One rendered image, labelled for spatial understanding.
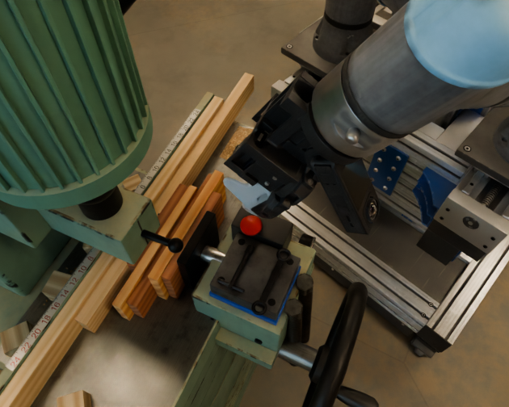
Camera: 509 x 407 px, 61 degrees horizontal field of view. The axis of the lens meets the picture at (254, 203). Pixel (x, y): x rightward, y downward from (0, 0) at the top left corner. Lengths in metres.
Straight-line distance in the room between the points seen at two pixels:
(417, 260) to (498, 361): 0.45
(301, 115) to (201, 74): 2.01
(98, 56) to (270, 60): 2.11
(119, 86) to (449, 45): 0.24
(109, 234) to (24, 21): 0.31
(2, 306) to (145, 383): 0.34
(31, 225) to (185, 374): 0.29
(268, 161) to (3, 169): 0.22
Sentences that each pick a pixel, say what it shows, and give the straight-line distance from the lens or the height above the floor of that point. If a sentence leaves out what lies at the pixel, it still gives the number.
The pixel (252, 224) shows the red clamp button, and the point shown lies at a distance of 0.59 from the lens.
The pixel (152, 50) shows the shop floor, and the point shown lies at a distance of 2.56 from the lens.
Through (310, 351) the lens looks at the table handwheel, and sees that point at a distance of 0.73.
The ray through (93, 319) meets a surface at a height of 0.93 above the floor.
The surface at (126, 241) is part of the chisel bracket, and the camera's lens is 0.56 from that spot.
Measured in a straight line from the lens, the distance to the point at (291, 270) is 0.58.
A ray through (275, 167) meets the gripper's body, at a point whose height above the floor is 1.22.
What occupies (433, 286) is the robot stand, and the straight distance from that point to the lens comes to 1.54.
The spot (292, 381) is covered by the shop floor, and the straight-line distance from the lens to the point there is 1.56.
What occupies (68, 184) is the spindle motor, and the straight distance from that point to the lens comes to 0.41.
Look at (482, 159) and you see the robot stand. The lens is 1.03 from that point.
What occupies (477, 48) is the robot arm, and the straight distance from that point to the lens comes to 0.28.
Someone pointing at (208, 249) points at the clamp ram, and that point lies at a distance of 0.64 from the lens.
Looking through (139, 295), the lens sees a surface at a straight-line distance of 0.64.
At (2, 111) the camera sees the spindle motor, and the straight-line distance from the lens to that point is 0.35.
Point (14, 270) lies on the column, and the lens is 0.81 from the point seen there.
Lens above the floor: 1.53
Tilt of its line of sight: 57 degrees down
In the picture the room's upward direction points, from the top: straight up
